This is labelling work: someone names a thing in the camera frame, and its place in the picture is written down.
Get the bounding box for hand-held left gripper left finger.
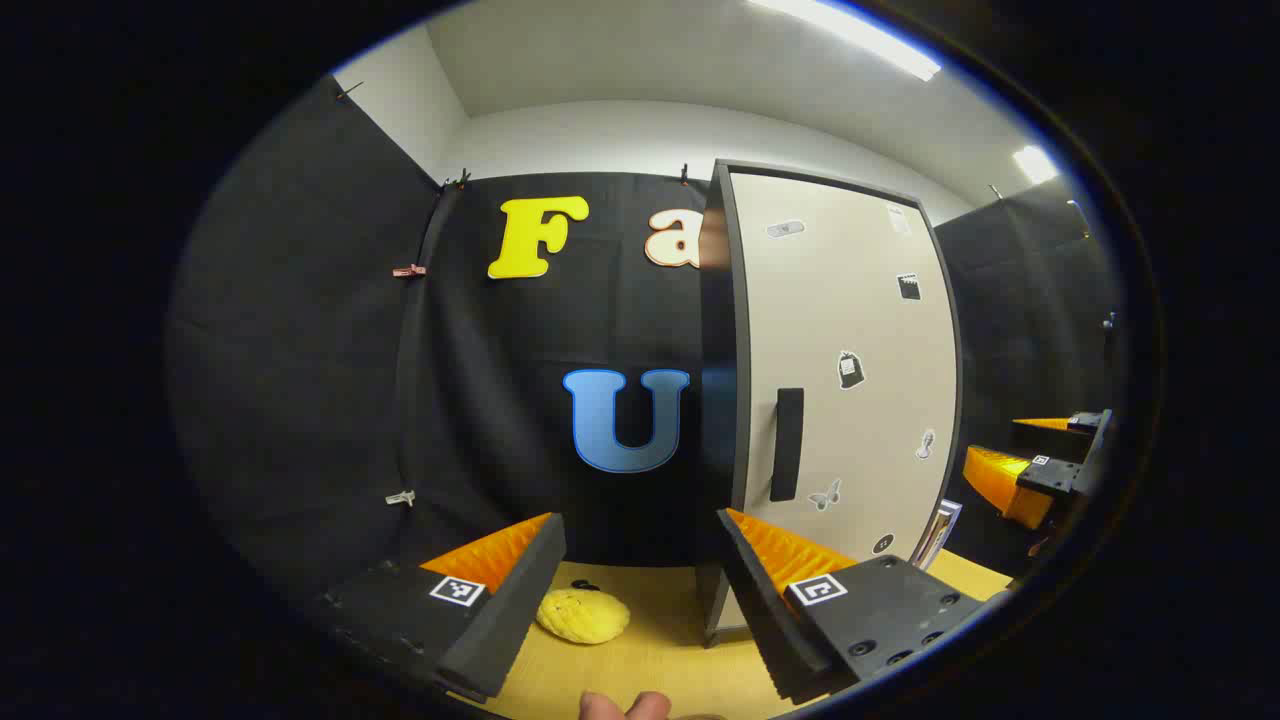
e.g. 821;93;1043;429
320;512;568;703

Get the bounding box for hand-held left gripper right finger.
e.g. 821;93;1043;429
715;508;1011;706

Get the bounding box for dark grey cabinet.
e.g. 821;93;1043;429
698;158;756;649

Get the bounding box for beige cabinet door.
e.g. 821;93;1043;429
725;165;966;633

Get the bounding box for yellow toy lemon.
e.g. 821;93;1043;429
536;587;632;645

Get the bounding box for white pink book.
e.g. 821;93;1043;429
912;498;963;571

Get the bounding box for small ceiling light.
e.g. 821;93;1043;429
1012;145;1059;186

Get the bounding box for black backdrop cloth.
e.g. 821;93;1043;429
165;75;1123;601

